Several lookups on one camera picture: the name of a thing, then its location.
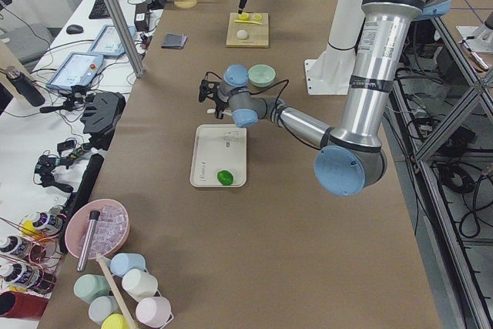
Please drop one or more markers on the white ceramic spoon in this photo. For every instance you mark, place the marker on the white ceramic spoon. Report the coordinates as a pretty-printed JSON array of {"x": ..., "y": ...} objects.
[{"x": 212, "y": 111}]

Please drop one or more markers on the mint green bowl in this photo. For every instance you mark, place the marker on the mint green bowl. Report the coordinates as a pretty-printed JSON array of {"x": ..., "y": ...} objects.
[{"x": 261, "y": 75}]

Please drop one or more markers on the pink ice bowl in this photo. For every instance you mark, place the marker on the pink ice bowl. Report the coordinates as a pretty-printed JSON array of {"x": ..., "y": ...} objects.
[{"x": 112, "y": 228}]

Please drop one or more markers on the yellow plastic knife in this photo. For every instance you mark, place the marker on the yellow plastic knife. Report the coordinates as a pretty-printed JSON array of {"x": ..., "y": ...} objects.
[{"x": 244, "y": 21}]

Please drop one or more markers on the cream rabbit tray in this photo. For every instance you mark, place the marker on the cream rabbit tray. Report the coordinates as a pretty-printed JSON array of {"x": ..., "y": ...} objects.
[{"x": 219, "y": 147}]

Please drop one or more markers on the bamboo cutting board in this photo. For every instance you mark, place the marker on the bamboo cutting board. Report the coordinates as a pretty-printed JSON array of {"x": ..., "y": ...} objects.
[{"x": 259, "y": 36}]

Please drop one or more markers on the green lime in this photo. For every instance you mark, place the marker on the green lime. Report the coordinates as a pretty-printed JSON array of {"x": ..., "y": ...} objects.
[{"x": 225, "y": 177}]

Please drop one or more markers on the grey folded cloth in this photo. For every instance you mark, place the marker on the grey folded cloth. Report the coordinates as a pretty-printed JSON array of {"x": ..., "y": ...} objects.
[{"x": 174, "y": 41}]

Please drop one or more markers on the black plastic device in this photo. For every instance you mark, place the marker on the black plastic device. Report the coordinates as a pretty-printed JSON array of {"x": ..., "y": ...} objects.
[{"x": 102, "y": 112}]

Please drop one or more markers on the far teach pendant tablet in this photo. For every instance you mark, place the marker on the far teach pendant tablet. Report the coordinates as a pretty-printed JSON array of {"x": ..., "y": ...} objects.
[{"x": 107, "y": 43}]

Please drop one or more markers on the teach pendant tablet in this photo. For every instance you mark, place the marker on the teach pendant tablet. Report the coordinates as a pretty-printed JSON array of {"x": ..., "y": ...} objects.
[
  {"x": 107, "y": 43},
  {"x": 78, "y": 69}
]

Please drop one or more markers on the black keyboard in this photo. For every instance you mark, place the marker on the black keyboard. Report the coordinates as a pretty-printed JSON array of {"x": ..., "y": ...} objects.
[{"x": 99, "y": 10}]

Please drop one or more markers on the near teach pendant tablet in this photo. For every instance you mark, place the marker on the near teach pendant tablet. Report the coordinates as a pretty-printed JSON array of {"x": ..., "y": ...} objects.
[{"x": 78, "y": 69}]

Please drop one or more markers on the steel tube with black cap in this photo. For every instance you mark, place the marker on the steel tube with black cap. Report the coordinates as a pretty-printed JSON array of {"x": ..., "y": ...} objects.
[{"x": 84, "y": 255}]

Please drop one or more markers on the black computer mouse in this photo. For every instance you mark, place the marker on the black computer mouse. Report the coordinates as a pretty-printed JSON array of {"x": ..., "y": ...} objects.
[{"x": 74, "y": 29}]

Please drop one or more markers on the light blue cup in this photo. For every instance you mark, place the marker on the light blue cup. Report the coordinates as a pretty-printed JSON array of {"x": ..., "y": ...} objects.
[{"x": 122, "y": 263}]

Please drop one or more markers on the wooden stick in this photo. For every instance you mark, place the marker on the wooden stick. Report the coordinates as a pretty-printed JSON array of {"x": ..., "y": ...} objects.
[{"x": 115, "y": 290}]

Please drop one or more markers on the white cup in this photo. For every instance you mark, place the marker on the white cup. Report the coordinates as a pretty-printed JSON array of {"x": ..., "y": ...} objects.
[{"x": 139, "y": 284}]

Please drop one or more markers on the pink cup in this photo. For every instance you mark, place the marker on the pink cup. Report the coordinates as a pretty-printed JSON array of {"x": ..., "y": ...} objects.
[{"x": 153, "y": 311}]

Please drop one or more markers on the mint green cup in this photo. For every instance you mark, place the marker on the mint green cup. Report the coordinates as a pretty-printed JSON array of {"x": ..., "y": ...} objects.
[{"x": 88, "y": 287}]

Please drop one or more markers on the grey cup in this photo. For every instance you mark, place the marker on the grey cup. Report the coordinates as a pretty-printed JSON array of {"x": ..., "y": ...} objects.
[{"x": 101, "y": 308}]

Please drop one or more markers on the yellow cup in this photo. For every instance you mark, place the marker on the yellow cup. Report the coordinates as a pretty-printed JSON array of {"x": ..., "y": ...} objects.
[{"x": 115, "y": 321}]

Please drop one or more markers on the aluminium frame post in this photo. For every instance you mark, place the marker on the aluminium frame post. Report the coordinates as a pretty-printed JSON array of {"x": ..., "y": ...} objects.
[{"x": 122, "y": 29}]

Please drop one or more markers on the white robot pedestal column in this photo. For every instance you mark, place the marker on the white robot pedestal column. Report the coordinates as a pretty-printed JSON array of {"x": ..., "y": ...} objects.
[{"x": 338, "y": 58}]

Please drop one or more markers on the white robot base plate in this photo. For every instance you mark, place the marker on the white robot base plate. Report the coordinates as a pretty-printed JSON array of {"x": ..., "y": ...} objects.
[{"x": 327, "y": 76}]

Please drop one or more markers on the white wire cup rack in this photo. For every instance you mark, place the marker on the white wire cup rack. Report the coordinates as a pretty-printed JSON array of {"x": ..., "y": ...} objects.
[{"x": 152, "y": 309}]

